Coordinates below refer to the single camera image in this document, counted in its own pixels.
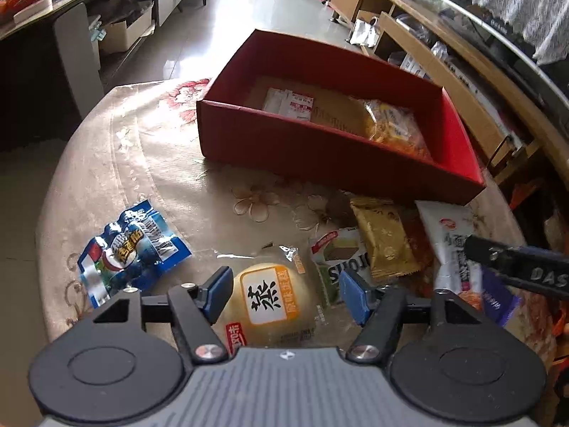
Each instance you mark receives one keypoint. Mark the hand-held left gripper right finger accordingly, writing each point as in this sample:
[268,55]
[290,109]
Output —
[353,293]

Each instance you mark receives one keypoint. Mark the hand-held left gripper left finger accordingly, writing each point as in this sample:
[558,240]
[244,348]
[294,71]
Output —
[220,291]

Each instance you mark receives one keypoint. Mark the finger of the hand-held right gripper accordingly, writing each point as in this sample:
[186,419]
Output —
[540,254]

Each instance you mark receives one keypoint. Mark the green wafer packet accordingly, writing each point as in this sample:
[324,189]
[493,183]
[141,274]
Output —
[340,249]

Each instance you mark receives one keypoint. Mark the yellow steamed cake packet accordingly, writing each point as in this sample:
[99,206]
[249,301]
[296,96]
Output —
[266,298]

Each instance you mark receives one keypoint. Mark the purple biscuit packet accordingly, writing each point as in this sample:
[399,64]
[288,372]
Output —
[500,298]

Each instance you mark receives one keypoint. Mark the gold snack packet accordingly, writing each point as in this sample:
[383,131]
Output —
[386,244]

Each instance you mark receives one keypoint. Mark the white snack packet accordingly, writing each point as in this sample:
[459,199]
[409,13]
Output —
[449,240]

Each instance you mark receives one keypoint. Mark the blue snack packet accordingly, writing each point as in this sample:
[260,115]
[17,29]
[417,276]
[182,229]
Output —
[129,253]

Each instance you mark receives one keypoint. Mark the red cardboard box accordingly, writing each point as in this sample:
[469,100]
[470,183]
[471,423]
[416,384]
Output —
[311,155]

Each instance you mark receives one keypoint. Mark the yellow snack bag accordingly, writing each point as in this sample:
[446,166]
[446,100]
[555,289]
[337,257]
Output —
[393,126]

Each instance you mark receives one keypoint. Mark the black television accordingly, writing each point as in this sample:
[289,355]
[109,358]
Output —
[533,80]

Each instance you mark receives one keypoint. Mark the small white red packet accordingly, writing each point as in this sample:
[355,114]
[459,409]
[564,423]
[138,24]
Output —
[289,102]

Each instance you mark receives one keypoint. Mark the wooden television cabinet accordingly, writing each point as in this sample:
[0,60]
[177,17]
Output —
[462,66]

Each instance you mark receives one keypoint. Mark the white plastic bag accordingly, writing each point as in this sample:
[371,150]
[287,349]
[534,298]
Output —
[364,31]

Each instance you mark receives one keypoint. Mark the grey panel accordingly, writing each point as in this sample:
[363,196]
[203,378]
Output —
[78,58]

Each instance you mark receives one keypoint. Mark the open cardboard box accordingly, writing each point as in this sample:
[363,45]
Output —
[126,31]

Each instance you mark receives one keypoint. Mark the white flat box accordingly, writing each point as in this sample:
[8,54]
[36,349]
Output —
[33,9]

